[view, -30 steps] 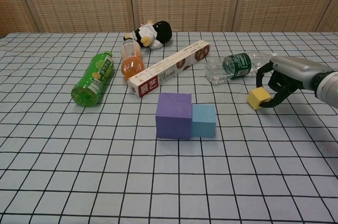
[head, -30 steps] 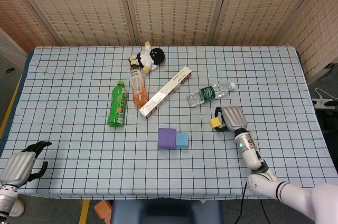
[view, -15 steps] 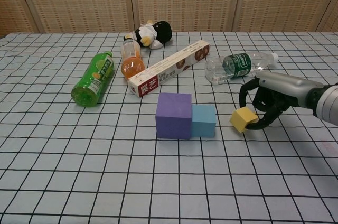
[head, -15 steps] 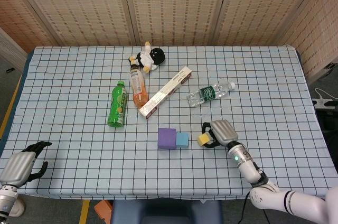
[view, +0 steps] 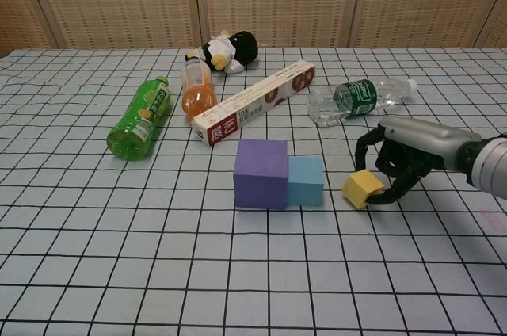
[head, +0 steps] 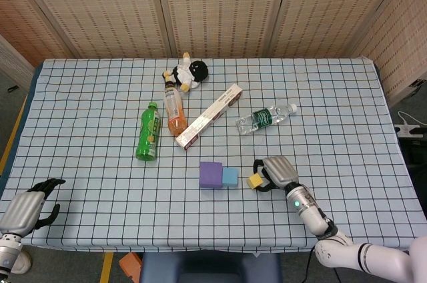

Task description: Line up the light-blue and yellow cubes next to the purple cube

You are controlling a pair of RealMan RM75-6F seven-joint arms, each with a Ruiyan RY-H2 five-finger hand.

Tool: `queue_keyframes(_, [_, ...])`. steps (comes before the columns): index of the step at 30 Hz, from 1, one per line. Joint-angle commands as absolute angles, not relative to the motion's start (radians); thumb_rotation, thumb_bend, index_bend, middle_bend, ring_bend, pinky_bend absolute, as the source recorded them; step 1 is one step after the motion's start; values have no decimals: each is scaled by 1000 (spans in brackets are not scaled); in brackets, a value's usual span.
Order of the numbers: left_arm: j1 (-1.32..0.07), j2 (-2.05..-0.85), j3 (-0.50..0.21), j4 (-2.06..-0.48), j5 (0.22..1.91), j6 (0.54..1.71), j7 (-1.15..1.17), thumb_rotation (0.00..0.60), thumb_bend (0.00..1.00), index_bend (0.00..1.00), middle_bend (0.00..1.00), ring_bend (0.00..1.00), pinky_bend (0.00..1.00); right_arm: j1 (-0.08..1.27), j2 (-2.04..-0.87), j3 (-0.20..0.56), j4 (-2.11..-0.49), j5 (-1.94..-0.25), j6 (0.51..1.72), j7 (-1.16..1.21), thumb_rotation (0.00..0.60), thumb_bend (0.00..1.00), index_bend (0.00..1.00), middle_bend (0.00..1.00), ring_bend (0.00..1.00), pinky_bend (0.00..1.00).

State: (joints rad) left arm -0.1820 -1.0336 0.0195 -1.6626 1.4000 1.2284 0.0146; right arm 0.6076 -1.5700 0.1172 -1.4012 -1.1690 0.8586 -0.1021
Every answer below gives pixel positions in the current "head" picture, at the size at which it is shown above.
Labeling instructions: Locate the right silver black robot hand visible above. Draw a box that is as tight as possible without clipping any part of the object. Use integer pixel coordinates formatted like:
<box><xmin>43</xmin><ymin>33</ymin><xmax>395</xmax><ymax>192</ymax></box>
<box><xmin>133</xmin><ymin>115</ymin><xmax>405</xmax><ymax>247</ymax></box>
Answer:
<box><xmin>252</xmin><ymin>155</ymin><xmax>301</xmax><ymax>194</ymax></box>

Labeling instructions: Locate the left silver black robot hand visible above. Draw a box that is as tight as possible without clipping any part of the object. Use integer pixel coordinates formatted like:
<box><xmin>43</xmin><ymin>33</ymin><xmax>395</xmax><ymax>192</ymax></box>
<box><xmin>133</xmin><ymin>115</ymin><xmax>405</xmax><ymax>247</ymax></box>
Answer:
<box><xmin>0</xmin><ymin>178</ymin><xmax>67</xmax><ymax>238</ymax></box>

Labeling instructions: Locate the small yellow foam cube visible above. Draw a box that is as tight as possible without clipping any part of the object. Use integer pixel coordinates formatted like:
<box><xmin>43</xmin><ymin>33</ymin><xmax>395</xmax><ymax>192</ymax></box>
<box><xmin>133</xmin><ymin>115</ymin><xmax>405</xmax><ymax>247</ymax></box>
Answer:
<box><xmin>247</xmin><ymin>172</ymin><xmax>264</xmax><ymax>190</ymax></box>

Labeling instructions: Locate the medium blue foam cube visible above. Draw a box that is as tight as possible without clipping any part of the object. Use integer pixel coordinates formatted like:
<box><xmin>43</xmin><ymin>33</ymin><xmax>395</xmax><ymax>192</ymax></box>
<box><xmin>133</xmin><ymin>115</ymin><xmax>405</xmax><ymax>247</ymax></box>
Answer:
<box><xmin>222</xmin><ymin>167</ymin><xmax>240</xmax><ymax>188</ymax></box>

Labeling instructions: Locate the large purple foam cube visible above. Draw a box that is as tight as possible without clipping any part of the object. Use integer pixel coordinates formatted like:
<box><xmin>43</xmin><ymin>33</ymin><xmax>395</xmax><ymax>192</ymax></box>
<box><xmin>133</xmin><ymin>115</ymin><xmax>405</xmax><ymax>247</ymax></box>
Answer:
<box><xmin>199</xmin><ymin>161</ymin><xmax>224</xmax><ymax>190</ymax></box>

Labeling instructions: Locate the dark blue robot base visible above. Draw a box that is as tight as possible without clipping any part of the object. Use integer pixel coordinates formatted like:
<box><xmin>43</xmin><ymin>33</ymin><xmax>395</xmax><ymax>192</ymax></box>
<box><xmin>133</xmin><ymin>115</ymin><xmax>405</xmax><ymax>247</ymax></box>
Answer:
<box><xmin>139</xmin><ymin>250</ymin><xmax>282</xmax><ymax>283</ymax></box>

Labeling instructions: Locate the clear water bottle green label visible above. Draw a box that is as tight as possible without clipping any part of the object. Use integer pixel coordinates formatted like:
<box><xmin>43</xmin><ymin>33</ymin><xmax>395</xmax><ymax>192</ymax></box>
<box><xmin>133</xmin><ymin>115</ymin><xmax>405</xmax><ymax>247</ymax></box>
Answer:
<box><xmin>235</xmin><ymin>102</ymin><xmax>298</xmax><ymax>136</ymax></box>

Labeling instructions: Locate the light blue checked tablecloth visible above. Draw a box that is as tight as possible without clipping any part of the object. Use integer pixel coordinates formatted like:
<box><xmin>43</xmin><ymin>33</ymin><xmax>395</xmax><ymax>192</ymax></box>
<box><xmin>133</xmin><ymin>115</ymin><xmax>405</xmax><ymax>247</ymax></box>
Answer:
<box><xmin>0</xmin><ymin>56</ymin><xmax>427</xmax><ymax>252</ymax></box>

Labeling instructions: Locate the long white baking paper box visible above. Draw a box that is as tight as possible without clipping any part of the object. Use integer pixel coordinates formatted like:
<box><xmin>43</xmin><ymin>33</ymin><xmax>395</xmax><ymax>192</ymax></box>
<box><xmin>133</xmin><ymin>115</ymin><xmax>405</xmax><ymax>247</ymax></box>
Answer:
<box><xmin>175</xmin><ymin>83</ymin><xmax>244</xmax><ymax>152</ymax></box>

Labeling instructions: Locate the orange block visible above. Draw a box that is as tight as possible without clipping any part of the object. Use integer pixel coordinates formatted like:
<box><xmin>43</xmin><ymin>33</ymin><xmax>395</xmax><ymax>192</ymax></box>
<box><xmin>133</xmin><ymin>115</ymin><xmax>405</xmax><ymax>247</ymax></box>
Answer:
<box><xmin>119</xmin><ymin>252</ymin><xmax>143</xmax><ymax>282</ymax></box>

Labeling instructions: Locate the orange drink bottle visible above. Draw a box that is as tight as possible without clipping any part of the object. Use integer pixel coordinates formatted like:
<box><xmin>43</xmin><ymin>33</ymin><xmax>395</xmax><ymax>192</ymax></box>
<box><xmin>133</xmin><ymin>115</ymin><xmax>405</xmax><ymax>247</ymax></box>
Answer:
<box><xmin>163</xmin><ymin>83</ymin><xmax>189</xmax><ymax>137</ymax></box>

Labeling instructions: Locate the white power strip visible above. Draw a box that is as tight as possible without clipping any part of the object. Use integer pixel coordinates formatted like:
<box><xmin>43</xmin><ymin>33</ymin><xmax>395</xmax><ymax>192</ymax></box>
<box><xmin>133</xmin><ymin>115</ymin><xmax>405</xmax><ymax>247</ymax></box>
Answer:
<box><xmin>394</xmin><ymin>123</ymin><xmax>427</xmax><ymax>139</ymax></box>

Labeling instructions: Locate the black and white plush toy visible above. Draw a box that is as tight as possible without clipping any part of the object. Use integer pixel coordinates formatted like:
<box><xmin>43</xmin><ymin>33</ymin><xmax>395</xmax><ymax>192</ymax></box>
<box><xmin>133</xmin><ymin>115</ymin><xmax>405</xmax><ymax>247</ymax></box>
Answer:
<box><xmin>161</xmin><ymin>51</ymin><xmax>209</xmax><ymax>93</ymax></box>

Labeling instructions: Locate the black equipment case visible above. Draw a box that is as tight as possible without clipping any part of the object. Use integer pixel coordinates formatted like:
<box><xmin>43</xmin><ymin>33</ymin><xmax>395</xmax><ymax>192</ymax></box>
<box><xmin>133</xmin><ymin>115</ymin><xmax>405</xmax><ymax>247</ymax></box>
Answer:
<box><xmin>398</xmin><ymin>135</ymin><xmax>427</xmax><ymax>177</ymax></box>

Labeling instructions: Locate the green drink bottle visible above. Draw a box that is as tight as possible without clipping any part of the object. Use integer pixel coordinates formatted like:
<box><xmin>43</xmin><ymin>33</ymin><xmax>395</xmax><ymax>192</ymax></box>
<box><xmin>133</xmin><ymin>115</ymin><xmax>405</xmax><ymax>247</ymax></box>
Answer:
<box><xmin>135</xmin><ymin>101</ymin><xmax>163</xmax><ymax>161</ymax></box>

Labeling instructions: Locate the white woven panel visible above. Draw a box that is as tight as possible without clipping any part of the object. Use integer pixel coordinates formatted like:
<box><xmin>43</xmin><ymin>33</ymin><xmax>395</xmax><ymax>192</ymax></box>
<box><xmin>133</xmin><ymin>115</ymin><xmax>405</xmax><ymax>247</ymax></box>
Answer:
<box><xmin>0</xmin><ymin>34</ymin><xmax>35</xmax><ymax>95</ymax></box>

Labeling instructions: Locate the woven bamboo screen panel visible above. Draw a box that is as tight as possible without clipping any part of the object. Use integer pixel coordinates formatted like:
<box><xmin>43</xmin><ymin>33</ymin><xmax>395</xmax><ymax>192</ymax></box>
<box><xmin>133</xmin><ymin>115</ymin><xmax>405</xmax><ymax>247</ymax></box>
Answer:
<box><xmin>0</xmin><ymin>0</ymin><xmax>81</xmax><ymax>67</ymax></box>
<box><xmin>353</xmin><ymin>0</ymin><xmax>427</xmax><ymax>107</ymax></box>
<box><xmin>13</xmin><ymin>0</ymin><xmax>174</xmax><ymax>60</ymax></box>
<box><xmin>153</xmin><ymin>0</ymin><xmax>294</xmax><ymax>59</ymax></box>
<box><xmin>270</xmin><ymin>0</ymin><xmax>421</xmax><ymax>59</ymax></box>

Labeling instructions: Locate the white power cable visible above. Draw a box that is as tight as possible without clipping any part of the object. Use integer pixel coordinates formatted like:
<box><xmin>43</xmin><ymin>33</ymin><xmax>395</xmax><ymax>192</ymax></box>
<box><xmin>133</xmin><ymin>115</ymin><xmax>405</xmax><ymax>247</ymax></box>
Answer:
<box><xmin>398</xmin><ymin>111</ymin><xmax>422</xmax><ymax>127</ymax></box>

